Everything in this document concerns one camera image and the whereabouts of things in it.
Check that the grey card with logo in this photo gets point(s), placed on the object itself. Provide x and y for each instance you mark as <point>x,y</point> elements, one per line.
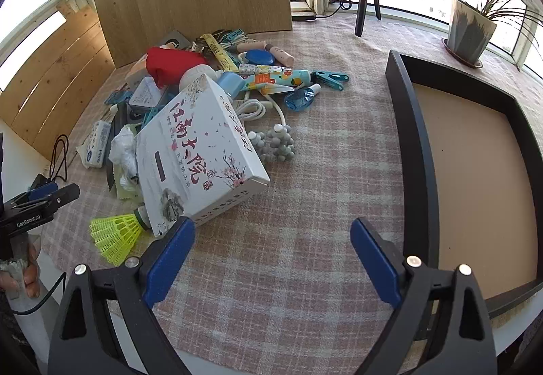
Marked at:
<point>174,40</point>

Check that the plaid tablecloth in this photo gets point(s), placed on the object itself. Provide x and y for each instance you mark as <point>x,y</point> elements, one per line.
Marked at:
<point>318,154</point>

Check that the yellow stick sachet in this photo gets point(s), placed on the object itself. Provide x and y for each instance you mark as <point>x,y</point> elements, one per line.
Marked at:
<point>220,52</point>

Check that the white tissue packet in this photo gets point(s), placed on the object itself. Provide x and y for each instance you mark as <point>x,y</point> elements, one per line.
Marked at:
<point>96,144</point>

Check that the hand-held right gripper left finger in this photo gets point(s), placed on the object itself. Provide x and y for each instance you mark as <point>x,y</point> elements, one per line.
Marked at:
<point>169,260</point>

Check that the blue grey tin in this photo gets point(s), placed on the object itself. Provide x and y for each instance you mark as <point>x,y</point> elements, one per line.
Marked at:
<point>146,95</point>

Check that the colourful printed tube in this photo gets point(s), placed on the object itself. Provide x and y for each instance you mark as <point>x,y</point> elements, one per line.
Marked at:
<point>278,80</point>

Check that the white desktop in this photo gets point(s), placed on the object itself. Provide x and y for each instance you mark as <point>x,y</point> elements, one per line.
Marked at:
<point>21,154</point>

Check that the beige tube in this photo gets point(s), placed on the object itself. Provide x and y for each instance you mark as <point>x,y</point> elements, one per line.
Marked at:
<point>251,46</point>

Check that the light blue small box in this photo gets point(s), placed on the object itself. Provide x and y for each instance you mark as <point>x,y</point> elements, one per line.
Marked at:
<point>232,83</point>

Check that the pink small bottle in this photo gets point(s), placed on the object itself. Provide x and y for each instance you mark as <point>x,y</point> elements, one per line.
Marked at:
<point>281,54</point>

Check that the red cloth pouch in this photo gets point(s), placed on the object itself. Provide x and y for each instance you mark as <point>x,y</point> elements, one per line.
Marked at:
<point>174,65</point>

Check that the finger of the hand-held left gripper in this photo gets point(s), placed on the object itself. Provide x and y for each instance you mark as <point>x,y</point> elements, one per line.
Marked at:
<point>42,191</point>
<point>63,194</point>

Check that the black rectangular tray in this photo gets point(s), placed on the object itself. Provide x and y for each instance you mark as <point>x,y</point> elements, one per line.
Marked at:
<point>403,124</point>

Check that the white floral printed box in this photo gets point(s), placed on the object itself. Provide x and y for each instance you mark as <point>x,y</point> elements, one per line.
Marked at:
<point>199,154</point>

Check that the black usb hub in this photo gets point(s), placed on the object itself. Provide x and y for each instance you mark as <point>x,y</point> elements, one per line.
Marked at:
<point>303,17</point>

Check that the white plastic bag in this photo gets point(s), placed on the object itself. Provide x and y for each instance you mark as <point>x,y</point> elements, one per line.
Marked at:
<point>123,150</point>

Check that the blue transparent bottle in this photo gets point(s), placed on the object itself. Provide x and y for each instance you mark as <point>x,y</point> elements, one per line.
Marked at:
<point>301,98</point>

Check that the yellow shuttlecock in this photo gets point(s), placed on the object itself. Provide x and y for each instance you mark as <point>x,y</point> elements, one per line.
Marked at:
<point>116,237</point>

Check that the potted plant in grey pot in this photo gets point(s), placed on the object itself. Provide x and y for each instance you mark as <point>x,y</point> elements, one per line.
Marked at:
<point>471,31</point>

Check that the blue round case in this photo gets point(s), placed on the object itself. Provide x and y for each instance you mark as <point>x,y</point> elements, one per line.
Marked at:
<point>259,57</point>

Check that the teal clothespin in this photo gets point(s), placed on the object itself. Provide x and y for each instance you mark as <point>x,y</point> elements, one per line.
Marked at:
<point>331,78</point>

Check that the white round container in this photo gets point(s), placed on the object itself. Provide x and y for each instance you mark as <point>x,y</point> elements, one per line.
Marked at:
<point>193,76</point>

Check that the bunch of teal clothespins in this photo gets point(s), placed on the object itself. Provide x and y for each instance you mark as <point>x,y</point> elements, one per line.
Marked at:
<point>233,35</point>

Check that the pink pot saucer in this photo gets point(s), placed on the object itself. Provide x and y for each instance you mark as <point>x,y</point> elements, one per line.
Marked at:
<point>462,57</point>

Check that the person's left hand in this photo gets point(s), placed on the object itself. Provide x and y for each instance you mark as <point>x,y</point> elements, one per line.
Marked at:
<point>29,277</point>

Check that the wooden slat panel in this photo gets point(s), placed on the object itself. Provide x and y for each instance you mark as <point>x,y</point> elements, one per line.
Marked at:
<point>55,78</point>

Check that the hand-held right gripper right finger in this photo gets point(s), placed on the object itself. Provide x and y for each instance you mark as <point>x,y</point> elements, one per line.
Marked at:
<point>375,262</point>

